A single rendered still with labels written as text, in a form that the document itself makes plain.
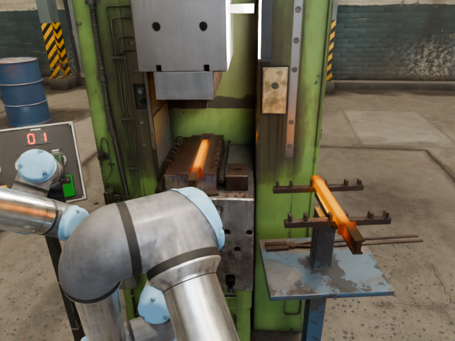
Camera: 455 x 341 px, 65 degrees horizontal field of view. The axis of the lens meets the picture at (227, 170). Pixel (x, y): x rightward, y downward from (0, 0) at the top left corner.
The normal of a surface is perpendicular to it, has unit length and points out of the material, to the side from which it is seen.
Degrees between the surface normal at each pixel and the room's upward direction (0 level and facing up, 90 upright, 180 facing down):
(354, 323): 0
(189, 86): 90
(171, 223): 41
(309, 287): 0
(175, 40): 90
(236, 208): 90
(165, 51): 90
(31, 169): 60
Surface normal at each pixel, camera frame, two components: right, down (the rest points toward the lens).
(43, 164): 0.30, -0.11
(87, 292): 0.11, 0.71
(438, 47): -0.13, 0.40
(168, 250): -0.20, -0.32
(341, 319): -0.02, -0.90
